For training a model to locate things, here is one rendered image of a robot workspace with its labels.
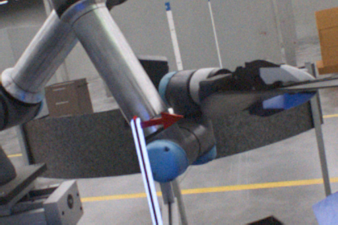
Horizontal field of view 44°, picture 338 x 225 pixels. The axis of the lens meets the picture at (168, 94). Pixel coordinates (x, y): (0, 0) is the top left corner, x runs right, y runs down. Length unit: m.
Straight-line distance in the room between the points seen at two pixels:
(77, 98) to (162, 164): 6.59
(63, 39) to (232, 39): 5.75
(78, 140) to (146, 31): 4.56
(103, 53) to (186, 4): 6.04
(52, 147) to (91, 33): 2.05
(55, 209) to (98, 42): 0.39
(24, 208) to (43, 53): 0.35
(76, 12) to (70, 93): 6.57
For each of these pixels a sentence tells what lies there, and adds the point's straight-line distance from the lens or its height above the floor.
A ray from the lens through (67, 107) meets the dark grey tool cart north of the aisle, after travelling 7.39.
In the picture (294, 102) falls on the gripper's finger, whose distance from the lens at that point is 0.66.
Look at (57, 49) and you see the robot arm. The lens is 0.99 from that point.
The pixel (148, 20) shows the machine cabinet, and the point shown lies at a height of 1.63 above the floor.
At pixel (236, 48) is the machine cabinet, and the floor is 0.92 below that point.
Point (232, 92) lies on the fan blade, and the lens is 0.46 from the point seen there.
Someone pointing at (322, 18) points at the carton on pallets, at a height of 1.06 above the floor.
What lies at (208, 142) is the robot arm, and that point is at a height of 1.06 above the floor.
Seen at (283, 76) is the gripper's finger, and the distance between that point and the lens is 0.66.
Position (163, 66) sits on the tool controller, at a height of 1.21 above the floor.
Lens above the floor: 1.28
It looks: 7 degrees down
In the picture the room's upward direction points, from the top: 12 degrees counter-clockwise
